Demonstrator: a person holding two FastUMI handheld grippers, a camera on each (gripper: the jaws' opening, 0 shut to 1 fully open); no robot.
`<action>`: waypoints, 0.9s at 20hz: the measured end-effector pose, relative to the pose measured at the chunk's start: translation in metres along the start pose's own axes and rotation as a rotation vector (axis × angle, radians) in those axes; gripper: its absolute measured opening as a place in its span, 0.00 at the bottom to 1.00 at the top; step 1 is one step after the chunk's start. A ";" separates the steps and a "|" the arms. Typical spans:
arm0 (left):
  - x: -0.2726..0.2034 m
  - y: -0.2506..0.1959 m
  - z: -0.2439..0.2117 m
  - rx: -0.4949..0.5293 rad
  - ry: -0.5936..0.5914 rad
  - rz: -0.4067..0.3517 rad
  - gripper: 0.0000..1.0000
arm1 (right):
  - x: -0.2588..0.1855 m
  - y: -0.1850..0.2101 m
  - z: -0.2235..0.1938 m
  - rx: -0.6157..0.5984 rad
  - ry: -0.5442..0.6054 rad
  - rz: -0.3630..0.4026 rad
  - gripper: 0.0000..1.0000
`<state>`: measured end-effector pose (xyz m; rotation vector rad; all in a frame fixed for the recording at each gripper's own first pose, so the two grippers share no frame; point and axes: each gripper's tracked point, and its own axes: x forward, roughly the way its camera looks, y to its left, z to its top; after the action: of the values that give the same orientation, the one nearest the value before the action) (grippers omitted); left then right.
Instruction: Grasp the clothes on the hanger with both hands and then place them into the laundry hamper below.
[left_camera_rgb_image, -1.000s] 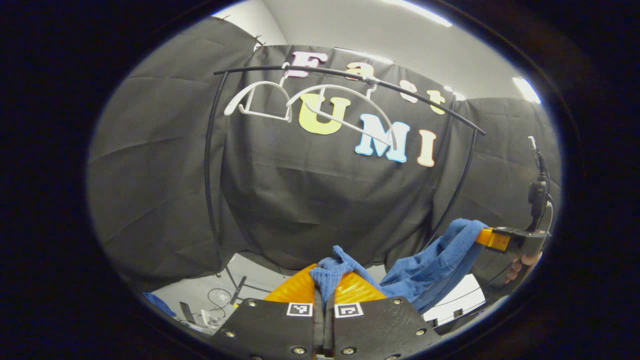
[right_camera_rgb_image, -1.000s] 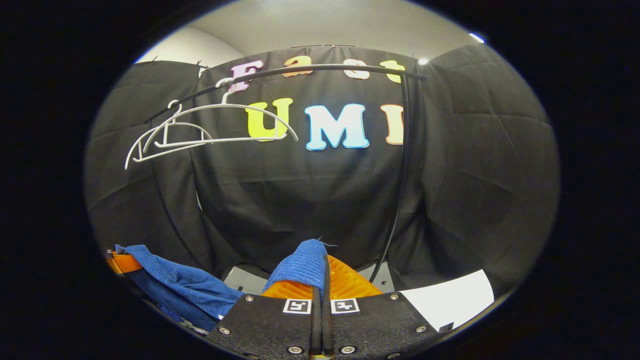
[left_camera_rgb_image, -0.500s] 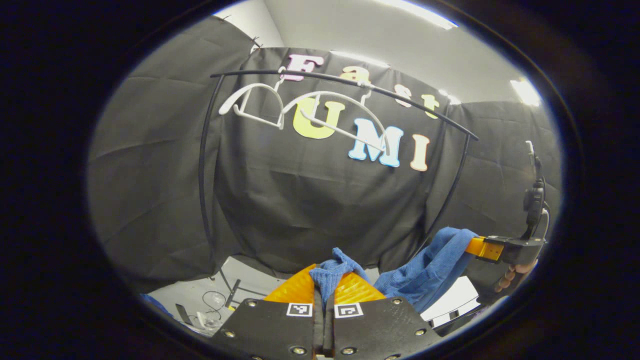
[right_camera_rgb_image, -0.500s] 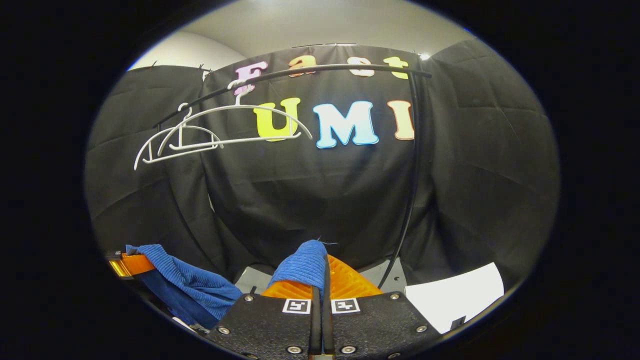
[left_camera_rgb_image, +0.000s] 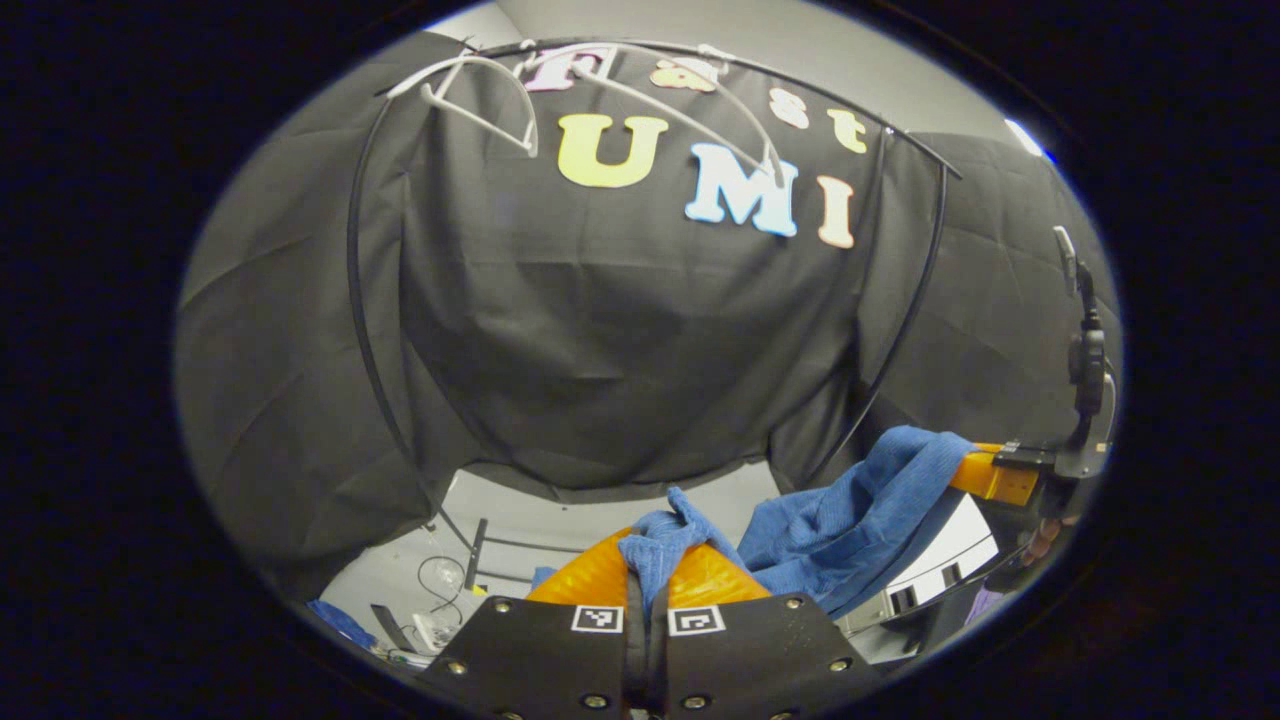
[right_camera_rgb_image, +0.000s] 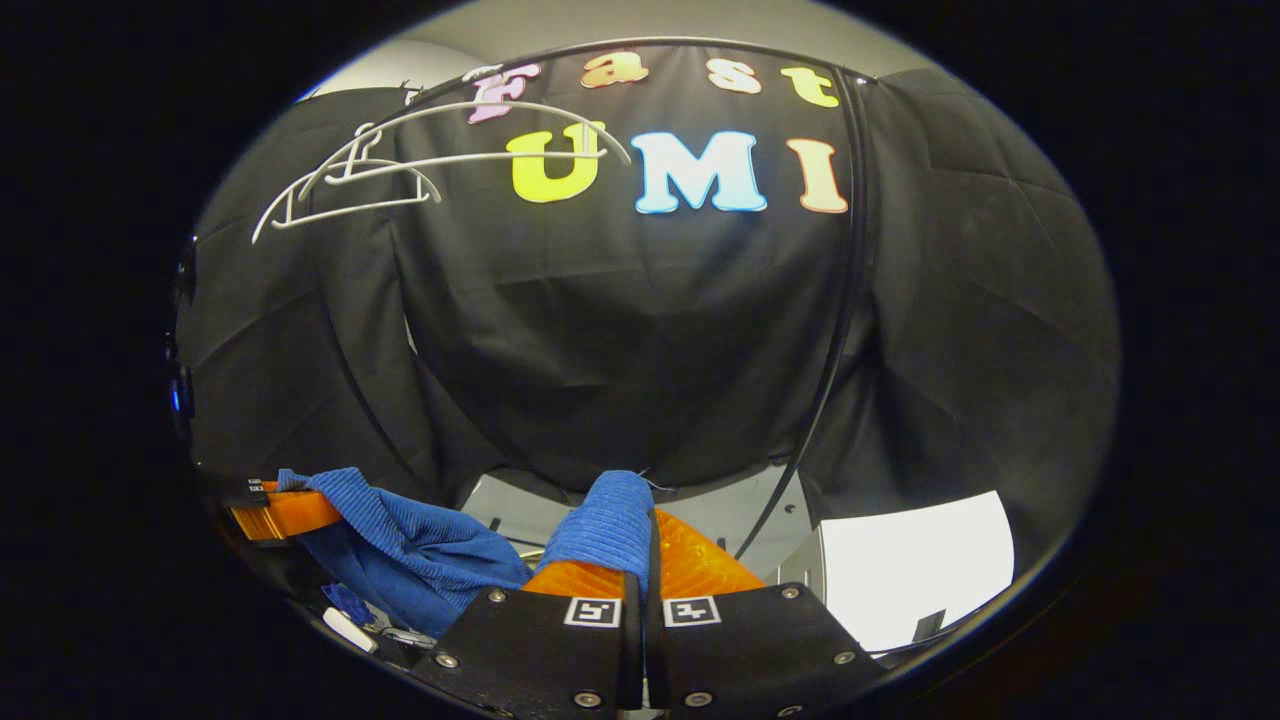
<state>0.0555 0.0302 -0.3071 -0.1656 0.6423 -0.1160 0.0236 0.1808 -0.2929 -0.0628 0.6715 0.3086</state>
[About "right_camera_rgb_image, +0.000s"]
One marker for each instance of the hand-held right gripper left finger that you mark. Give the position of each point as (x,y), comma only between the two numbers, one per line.
(540,655)

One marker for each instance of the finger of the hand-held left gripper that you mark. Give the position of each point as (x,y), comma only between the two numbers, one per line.
(290,512)

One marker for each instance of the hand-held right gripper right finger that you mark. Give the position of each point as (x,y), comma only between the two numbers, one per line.
(760,655)

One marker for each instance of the white plastic hanger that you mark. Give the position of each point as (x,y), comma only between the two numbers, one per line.
(350,211)
(500,157)

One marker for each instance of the black metal clothes rack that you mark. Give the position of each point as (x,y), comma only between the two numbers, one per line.
(852,200)

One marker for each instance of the black backdrop cloth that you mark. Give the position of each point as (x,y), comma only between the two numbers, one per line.
(600,330)

